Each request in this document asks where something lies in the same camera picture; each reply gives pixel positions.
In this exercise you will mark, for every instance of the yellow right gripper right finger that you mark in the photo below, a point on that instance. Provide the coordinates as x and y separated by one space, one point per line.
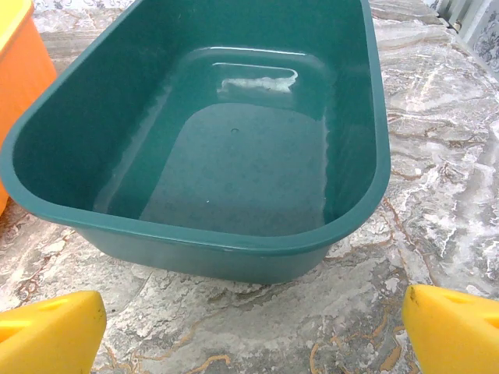
456 339

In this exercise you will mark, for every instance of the dark green plastic bin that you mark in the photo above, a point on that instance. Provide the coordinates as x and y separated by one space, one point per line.
234 175

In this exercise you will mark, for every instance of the aluminium corner post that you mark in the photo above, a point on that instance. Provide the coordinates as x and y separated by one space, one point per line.
450 15

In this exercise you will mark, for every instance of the orange plastic bin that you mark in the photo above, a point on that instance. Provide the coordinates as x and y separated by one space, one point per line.
19 78

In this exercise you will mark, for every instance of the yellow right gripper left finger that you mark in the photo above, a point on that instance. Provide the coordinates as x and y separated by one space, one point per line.
50 335

